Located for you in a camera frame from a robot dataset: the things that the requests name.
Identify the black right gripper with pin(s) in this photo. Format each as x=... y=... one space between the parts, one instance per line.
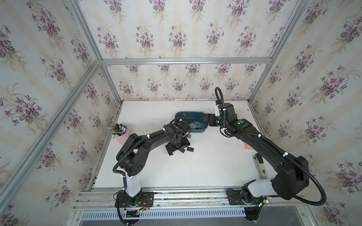
x=212 y=117

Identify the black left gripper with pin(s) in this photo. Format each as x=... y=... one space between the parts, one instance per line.
x=171 y=148

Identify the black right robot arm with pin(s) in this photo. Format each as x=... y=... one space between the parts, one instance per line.
x=293 y=174

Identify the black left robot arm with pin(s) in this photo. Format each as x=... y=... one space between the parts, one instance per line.
x=132 y=157

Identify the teal plastic storage box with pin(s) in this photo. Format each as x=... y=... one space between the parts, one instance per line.
x=191 y=117

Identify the highlighter marker pack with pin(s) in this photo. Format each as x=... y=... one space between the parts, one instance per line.
x=247 y=147

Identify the pink pen holder cup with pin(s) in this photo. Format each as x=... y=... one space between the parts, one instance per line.
x=123 y=138

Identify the coloured pens in cup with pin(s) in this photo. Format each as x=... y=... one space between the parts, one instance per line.
x=118 y=129

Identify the grey black stapler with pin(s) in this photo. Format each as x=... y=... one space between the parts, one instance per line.
x=259 y=164

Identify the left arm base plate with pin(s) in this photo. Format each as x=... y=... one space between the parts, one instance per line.
x=131 y=207

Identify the white slotted cable duct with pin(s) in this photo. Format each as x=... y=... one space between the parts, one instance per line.
x=166 y=214

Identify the aluminium mounting rail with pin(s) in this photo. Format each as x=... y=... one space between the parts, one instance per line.
x=163 y=198

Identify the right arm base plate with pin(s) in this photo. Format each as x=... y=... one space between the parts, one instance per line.
x=243 y=197

